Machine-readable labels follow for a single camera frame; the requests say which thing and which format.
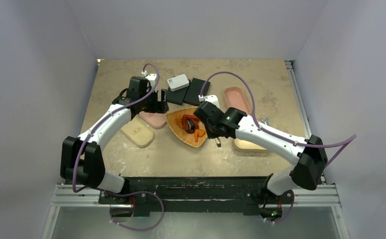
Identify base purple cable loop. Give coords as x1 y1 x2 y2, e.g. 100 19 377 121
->
109 190 166 232

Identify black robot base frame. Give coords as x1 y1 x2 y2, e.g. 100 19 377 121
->
98 176 293 219

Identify beige lunch box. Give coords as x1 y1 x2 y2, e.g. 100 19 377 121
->
234 139 267 153

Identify right black box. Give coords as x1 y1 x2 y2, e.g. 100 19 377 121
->
183 78 210 106

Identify black wrapped rice roll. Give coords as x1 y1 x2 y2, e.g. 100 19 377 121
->
187 120 196 133

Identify white small device box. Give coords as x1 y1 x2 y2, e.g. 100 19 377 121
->
167 74 190 91

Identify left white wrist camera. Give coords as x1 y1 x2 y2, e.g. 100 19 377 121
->
141 70 158 88

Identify pink lunch box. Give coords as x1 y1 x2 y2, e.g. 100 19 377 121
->
223 87 251 115

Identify red sausage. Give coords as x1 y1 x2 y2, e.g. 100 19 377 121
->
182 115 199 123

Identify right aluminium rail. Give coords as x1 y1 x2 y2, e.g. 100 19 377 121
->
285 61 327 190

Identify black box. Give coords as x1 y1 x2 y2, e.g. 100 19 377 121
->
166 80 191 106
183 78 210 106

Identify woven bamboo basket tray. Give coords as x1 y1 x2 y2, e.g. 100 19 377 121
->
165 107 207 147

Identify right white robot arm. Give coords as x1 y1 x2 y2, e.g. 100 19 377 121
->
193 102 327 203

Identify left black box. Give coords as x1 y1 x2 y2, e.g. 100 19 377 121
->
166 80 191 106

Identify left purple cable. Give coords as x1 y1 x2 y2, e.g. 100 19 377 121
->
72 63 161 193

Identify beige lunch box lid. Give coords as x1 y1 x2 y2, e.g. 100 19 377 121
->
120 117 155 148

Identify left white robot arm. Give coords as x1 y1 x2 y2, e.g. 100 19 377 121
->
60 73 169 204

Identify pink lunch box lid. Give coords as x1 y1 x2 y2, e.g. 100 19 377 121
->
139 112 167 129

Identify dark brown meat slice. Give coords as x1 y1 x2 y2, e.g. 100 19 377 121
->
182 122 188 133

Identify black metal tongs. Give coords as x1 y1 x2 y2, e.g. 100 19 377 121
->
186 120 223 148

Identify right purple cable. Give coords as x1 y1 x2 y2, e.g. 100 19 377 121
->
199 71 358 168

